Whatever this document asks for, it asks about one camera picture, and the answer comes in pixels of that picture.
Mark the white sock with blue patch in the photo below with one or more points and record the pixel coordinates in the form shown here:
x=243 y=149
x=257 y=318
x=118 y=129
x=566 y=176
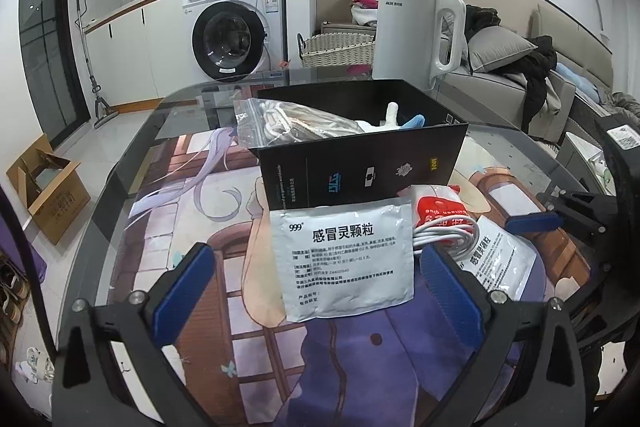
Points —
x=391 y=112

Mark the white base cabinet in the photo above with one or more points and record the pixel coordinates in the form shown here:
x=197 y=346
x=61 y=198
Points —
x=140 y=47

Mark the light blue cloth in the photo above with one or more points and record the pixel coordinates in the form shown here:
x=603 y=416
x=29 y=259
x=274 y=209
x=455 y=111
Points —
x=577 y=82

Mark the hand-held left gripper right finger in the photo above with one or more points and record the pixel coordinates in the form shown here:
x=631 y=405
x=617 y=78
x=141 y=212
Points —
x=450 y=294

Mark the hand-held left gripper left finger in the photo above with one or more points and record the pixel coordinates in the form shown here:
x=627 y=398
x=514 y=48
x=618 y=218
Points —
x=185 y=292

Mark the white washing machine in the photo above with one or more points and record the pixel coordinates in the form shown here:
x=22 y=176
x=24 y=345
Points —
x=230 y=27

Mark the printed desk mat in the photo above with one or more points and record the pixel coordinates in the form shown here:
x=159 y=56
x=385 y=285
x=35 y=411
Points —
x=210 y=207

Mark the wicker basket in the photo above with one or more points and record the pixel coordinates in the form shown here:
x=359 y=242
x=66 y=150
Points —
x=335 y=52

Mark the floor mop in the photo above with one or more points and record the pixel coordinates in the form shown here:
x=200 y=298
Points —
x=92 y=77

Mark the black cardboard box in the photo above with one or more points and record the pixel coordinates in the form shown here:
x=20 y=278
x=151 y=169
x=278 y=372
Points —
x=350 y=172

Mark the brown cardboard box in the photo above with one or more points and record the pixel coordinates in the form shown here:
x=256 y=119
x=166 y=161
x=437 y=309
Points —
x=55 y=202

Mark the white patterned slipper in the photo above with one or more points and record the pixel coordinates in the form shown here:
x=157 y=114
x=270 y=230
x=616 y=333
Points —
x=32 y=364

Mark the white electric kettle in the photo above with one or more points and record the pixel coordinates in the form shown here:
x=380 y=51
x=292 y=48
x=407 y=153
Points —
x=405 y=37

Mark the red and white packet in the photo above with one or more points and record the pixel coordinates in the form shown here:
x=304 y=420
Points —
x=440 y=213

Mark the black jacket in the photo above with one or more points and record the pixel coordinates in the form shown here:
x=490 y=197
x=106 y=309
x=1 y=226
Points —
x=535 y=67

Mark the grey sofa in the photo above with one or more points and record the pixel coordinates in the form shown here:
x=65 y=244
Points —
x=575 y=37

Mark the purple yoga mat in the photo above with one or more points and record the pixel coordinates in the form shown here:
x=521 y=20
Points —
x=25 y=242

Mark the dark glass door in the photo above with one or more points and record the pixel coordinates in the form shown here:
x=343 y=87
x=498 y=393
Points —
x=47 y=32

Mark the white medicine sachet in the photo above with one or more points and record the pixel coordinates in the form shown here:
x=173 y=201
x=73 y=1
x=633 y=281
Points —
x=345 y=267
x=505 y=257

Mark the row of shoes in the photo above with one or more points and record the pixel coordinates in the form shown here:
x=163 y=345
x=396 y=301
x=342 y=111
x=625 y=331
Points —
x=12 y=292

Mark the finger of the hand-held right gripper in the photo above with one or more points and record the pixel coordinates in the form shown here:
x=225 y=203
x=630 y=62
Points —
x=565 y=201
x=535 y=223

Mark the grey pillow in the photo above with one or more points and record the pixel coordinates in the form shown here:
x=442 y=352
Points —
x=500 y=52

